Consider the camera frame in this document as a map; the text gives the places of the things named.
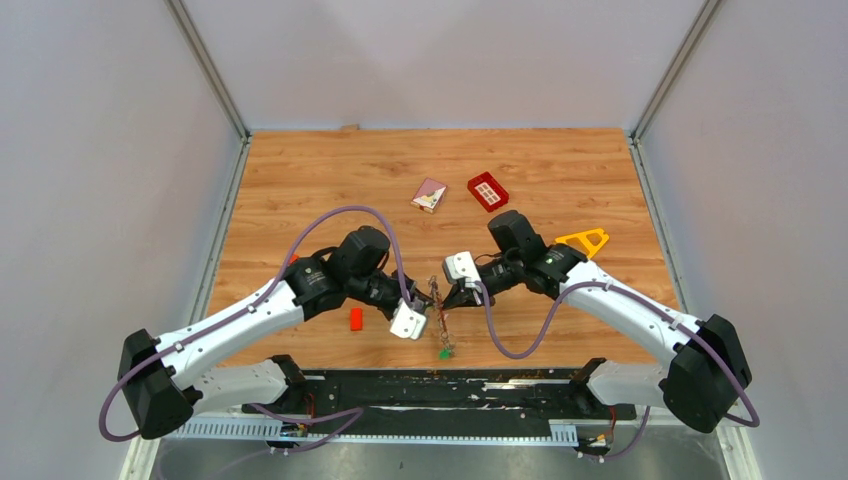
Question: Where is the purple cable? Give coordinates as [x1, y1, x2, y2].
[478, 279, 761, 429]
[99, 205, 415, 443]

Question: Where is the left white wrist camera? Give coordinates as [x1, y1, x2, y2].
[389, 302, 428, 341]

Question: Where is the red toy brick block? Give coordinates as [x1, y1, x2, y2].
[466, 171, 510, 213]

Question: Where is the small red block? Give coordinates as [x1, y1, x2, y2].
[349, 308, 364, 332]

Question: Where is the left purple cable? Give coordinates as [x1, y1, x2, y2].
[99, 205, 415, 443]

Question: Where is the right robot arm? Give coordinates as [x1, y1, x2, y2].
[443, 210, 761, 433]

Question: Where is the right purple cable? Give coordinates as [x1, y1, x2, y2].
[478, 279, 761, 429]

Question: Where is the yellow toy piece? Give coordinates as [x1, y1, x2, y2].
[555, 228, 610, 259]

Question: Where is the playing card box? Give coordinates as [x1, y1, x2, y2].
[410, 178, 448, 214]

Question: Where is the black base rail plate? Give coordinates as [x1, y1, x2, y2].
[266, 368, 636, 438]

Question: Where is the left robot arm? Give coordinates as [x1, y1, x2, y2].
[118, 226, 434, 440]

